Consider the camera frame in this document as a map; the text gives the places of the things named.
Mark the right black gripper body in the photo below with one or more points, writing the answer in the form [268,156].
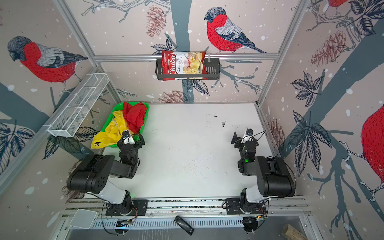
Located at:
[245,143]

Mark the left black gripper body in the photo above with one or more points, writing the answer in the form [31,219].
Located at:
[128,144]

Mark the red shorts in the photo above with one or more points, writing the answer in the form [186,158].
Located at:
[134,116]

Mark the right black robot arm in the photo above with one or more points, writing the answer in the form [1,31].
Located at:
[273,178]

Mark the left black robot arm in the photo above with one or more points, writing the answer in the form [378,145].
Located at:
[92,174]

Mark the yellow shorts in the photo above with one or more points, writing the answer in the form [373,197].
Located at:
[112,133]

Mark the green plastic tray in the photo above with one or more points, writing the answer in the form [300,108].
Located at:
[120,107]

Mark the white square pad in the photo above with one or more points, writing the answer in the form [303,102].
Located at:
[84,219]

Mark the wooden block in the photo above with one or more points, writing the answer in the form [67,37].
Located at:
[290,233]

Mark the red cassava chips bag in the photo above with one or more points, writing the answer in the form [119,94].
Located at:
[183,62]

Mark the black remote-like device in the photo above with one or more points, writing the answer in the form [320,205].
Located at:
[184,225]

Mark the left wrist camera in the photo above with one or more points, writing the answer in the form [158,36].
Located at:
[128,138]

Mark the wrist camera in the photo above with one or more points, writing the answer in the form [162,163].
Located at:
[247,135]
[128,138]

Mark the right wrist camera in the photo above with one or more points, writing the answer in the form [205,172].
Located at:
[247,135]

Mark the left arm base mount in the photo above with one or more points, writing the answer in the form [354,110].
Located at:
[129,207]

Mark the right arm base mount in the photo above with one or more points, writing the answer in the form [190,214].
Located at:
[247,204]

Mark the white wire mesh basket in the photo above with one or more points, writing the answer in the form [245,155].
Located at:
[80,103]

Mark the aluminium rail base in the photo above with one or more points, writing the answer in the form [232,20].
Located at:
[198,212]

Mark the black wall basket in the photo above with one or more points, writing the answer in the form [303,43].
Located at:
[213,71]

